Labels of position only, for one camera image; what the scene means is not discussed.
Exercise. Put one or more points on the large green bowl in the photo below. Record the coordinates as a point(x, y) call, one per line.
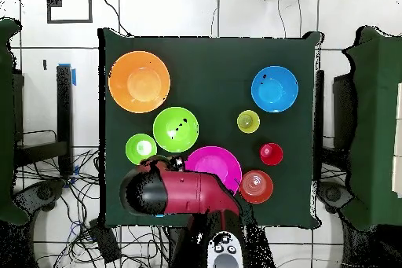
point(176, 129)

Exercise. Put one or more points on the large pink bowl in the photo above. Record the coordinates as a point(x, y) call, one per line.
point(213, 161)

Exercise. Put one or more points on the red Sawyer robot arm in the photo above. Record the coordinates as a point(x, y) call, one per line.
point(188, 192)

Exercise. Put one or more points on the yellow cup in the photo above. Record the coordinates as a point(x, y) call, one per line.
point(248, 121)

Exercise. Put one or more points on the dark green tablecloth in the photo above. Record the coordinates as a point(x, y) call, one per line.
point(204, 76)

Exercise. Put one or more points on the small green bowl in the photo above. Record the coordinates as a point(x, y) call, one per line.
point(141, 148)

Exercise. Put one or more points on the red cup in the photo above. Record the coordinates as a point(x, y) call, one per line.
point(271, 154)

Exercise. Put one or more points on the small red-orange bowl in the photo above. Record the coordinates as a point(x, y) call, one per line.
point(256, 187)

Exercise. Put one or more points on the large orange bowl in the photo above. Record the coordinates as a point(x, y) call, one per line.
point(139, 82)

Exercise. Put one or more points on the large blue bowl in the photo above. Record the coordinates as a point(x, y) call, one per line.
point(274, 89)

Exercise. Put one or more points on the blue tape strip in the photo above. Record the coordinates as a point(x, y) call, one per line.
point(74, 76)

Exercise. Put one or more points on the black power strip box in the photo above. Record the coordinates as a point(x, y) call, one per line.
point(105, 241)

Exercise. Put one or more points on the green cloth covered side table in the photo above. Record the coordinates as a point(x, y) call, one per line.
point(377, 123)
point(6, 123)

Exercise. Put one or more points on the white box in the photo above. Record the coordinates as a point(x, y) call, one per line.
point(398, 170)

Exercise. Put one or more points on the black metal post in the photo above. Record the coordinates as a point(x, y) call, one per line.
point(64, 107)
point(319, 107)

